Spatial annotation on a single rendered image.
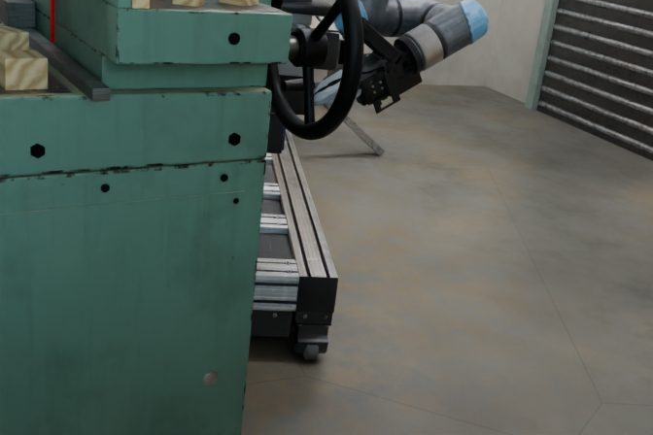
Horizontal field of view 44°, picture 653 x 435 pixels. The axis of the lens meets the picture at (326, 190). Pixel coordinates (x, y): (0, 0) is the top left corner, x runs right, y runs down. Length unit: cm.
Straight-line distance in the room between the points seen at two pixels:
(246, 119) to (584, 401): 127
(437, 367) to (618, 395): 43
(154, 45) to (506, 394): 133
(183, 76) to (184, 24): 9
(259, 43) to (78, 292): 36
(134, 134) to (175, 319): 26
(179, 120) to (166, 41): 11
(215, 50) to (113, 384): 45
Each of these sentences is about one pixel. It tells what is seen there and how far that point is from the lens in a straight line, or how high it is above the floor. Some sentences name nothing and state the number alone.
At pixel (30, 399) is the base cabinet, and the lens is 107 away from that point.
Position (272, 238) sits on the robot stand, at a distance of 207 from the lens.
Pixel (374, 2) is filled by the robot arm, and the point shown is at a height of 87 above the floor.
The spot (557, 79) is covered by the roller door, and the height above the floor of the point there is 22.
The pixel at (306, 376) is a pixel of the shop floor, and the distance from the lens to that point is 191.
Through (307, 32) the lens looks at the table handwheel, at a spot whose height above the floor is 84.
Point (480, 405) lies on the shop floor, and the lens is 192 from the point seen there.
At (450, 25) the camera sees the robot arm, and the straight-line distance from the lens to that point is 147.
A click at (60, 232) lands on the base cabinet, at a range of 97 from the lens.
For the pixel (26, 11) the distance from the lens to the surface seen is 123.
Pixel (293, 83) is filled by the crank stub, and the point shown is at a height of 73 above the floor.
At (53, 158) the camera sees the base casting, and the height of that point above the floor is 73.
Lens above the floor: 103
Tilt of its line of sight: 20 degrees down
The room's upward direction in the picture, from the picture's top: 7 degrees clockwise
